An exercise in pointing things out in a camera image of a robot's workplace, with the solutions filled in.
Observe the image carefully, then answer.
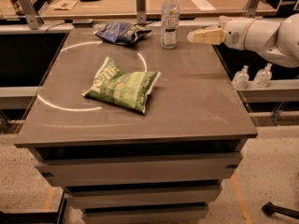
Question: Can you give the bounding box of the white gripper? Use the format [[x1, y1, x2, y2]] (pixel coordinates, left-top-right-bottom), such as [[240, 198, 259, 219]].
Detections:
[[187, 16, 252, 50]]

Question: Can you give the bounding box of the clear plastic water bottle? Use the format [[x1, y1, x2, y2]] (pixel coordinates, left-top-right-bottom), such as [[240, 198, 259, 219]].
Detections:
[[161, 0, 179, 49]]

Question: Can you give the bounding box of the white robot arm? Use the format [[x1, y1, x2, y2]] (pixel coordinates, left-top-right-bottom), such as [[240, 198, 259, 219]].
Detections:
[[187, 14, 299, 68]]

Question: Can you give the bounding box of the left sanitizer pump bottle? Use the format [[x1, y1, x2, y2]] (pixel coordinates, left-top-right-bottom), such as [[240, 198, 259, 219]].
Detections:
[[232, 65, 249, 90]]

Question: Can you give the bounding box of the sanitizer pump bottle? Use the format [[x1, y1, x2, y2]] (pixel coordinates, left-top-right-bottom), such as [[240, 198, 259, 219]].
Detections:
[[232, 65, 249, 90], [253, 63, 272, 88]]

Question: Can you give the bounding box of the right sanitizer pump bottle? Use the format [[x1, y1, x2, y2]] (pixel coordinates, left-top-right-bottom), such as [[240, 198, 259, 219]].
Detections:
[[253, 63, 272, 88]]

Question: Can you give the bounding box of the blue chip bag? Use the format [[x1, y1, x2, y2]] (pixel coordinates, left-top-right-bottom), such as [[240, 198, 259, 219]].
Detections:
[[95, 22, 151, 46]]

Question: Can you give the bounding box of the green chip bag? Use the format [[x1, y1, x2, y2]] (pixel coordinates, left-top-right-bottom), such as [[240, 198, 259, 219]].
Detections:
[[82, 57, 161, 113]]

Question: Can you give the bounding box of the white paper sheet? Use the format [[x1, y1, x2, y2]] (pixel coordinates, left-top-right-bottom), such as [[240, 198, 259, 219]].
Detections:
[[191, 0, 216, 11]]

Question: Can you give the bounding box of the small paper card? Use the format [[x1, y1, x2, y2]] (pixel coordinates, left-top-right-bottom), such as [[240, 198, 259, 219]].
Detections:
[[50, 0, 77, 10]]

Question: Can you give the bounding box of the bottom grey drawer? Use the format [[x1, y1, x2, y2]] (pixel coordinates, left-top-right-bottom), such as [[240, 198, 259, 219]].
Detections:
[[82, 205, 208, 224]]

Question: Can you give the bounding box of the grey drawer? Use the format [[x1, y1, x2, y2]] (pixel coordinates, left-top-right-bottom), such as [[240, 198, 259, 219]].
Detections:
[[82, 205, 208, 224], [65, 185, 222, 209], [36, 152, 242, 187]]

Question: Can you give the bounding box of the black chair base leg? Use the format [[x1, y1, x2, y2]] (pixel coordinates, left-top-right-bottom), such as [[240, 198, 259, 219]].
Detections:
[[262, 202, 299, 219]]

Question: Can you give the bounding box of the middle grey drawer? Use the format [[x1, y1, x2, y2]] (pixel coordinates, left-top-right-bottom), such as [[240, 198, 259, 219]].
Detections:
[[65, 185, 222, 209]]

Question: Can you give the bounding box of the top grey drawer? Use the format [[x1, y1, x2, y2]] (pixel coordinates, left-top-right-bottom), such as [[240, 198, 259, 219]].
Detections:
[[36, 152, 242, 187]]

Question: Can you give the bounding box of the middle metal bracket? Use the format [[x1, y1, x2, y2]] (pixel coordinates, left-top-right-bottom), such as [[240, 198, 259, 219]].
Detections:
[[135, 0, 147, 25]]

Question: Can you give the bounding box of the left metal bracket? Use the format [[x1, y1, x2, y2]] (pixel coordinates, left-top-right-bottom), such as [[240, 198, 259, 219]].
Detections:
[[18, 0, 43, 30]]

